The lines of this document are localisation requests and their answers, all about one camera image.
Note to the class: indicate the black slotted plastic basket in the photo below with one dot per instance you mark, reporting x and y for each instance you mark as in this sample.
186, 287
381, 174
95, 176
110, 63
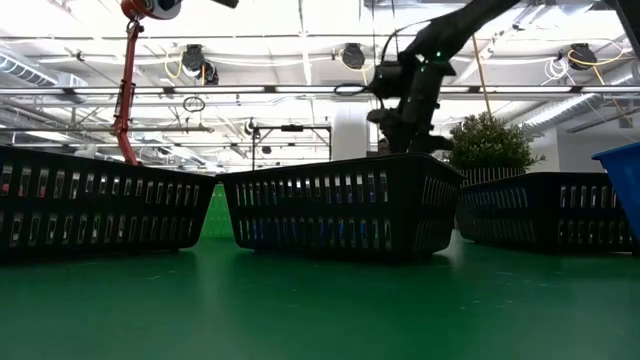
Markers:
540, 210
340, 205
100, 220

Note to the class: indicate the green slotted plastic basket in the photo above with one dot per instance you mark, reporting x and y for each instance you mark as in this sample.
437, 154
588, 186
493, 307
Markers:
218, 215

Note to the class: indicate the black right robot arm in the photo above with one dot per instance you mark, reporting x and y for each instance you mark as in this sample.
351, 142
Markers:
450, 30

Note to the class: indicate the potted plant with slatted pot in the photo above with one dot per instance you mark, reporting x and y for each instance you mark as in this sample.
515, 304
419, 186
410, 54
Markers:
490, 142

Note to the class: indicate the green table mat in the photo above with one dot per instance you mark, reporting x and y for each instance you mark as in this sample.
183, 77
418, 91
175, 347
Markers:
320, 305

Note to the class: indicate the blue slotted plastic basket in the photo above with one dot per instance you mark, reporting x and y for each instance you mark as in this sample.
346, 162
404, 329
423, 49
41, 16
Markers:
625, 185

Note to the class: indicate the red desk lamp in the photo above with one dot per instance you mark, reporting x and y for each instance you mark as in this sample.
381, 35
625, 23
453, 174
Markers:
129, 75

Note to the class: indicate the black background frame stand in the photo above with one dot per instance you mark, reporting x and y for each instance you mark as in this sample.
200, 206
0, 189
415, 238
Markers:
292, 128

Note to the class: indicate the grey ceiling air duct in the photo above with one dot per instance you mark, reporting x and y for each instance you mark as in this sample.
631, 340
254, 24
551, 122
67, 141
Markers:
30, 72

